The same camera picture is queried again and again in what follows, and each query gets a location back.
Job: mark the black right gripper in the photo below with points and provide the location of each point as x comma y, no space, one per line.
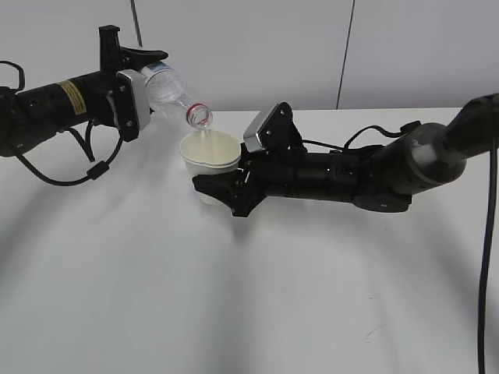
260,175

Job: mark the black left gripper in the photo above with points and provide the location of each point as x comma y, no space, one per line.
102,87

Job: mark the white paper cup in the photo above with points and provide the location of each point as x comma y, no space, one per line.
210,152

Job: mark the clear Nongfu Spring water bottle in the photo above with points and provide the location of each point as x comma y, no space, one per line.
167,93

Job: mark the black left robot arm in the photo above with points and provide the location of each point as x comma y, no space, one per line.
30,117

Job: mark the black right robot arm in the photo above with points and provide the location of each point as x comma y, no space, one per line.
381,178

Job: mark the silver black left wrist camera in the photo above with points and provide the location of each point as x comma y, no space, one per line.
131,104

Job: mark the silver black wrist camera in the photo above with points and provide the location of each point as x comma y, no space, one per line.
273,129
131,104

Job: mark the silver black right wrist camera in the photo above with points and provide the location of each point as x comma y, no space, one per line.
273,129

